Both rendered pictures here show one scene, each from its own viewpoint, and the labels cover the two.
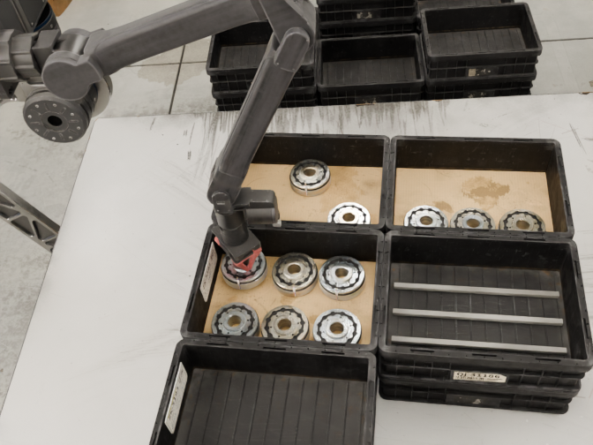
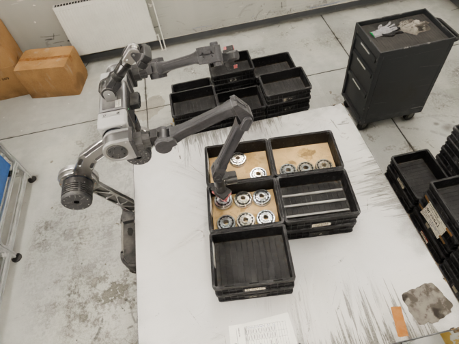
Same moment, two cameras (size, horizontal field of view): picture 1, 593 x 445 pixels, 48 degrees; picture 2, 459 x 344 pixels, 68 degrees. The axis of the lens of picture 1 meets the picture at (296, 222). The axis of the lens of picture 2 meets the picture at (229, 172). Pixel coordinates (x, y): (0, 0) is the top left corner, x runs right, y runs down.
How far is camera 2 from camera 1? 0.56 m
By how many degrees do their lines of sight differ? 7
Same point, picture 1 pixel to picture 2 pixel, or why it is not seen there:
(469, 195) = (300, 156)
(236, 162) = (224, 163)
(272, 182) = not seen: hidden behind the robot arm
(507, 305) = (324, 196)
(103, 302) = (164, 224)
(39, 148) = not seen: hidden behind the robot
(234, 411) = (235, 255)
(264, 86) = (234, 136)
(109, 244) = (158, 201)
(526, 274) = (328, 183)
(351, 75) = not seen: hidden behind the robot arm
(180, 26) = (205, 121)
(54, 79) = (159, 147)
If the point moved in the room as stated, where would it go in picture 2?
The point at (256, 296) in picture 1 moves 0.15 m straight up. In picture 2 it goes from (230, 211) to (227, 196)
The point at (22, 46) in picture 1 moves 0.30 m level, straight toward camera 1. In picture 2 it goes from (145, 137) to (187, 177)
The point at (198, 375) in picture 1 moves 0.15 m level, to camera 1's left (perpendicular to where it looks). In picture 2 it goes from (216, 245) to (190, 255)
